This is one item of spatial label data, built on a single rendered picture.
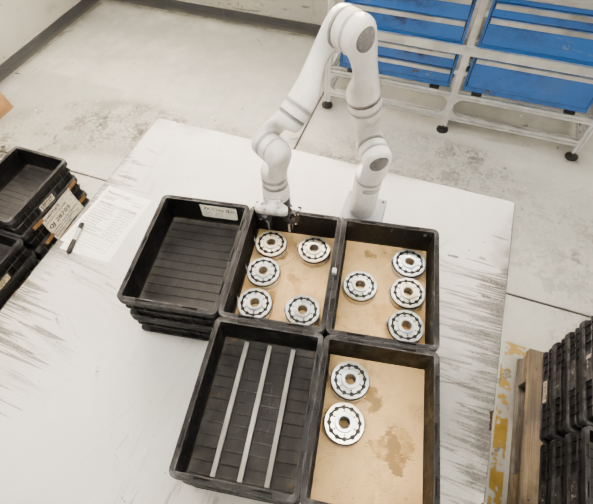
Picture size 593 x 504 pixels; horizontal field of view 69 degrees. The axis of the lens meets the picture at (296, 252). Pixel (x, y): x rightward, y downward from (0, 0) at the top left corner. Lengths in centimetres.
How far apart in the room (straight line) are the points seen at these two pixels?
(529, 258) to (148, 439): 211
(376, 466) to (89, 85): 341
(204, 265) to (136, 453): 57
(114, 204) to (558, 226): 237
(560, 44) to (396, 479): 239
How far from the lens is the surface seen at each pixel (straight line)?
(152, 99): 356
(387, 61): 300
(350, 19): 103
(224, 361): 126
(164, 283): 142
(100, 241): 176
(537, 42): 289
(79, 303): 165
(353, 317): 130
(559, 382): 203
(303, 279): 135
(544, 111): 311
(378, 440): 120
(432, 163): 297
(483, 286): 161
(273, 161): 104
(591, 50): 295
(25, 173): 252
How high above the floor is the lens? 200
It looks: 56 degrees down
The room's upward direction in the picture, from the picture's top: 2 degrees counter-clockwise
